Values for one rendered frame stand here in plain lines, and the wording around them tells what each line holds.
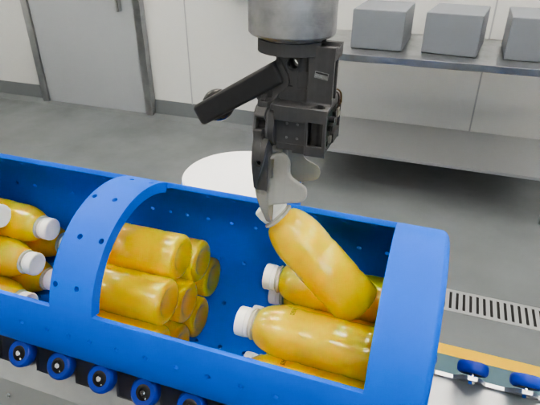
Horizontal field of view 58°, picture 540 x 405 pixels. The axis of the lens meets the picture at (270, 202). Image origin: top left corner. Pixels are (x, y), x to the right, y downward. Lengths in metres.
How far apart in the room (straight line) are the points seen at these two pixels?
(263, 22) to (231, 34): 3.66
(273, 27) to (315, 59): 0.05
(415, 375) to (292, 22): 0.37
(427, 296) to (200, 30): 3.86
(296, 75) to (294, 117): 0.04
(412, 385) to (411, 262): 0.13
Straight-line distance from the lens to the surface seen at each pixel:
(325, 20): 0.50
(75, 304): 0.68
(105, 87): 4.90
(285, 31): 0.49
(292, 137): 0.54
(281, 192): 0.56
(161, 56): 4.51
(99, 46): 4.80
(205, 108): 0.57
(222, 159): 1.24
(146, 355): 0.65
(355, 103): 3.97
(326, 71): 0.51
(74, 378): 0.87
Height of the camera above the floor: 1.56
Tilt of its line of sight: 30 degrees down
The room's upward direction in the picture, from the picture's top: straight up
